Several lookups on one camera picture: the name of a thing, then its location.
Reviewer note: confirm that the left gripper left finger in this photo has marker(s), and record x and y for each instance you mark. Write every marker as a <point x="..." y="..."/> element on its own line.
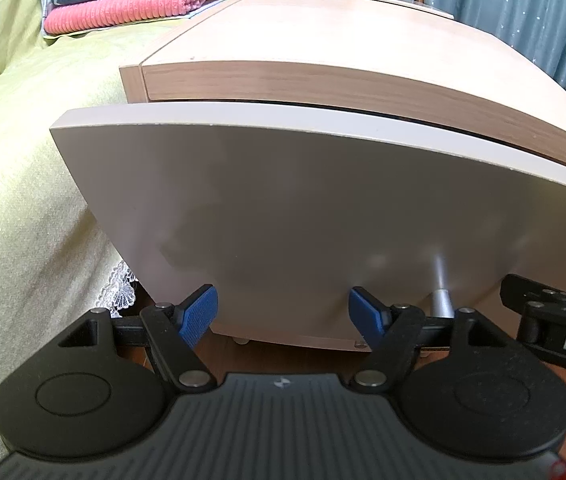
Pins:
<point x="173" y="331"/>

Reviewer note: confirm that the light green sofa cover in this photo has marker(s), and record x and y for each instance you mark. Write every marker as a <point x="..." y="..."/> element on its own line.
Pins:
<point x="54" y="259"/>

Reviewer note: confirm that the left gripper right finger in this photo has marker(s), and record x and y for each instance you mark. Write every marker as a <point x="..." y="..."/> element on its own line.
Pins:
<point x="391" y="333"/>

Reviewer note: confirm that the beige wooden nightstand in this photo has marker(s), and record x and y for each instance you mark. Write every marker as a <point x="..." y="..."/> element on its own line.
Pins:
<point x="365" y="55"/>

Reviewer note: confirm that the silver drawer knob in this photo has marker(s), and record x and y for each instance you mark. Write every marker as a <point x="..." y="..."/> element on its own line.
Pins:
<point x="442" y="306"/>

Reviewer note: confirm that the beige nightstand drawer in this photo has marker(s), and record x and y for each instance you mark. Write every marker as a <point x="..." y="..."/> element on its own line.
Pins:
<point x="284" y="209"/>

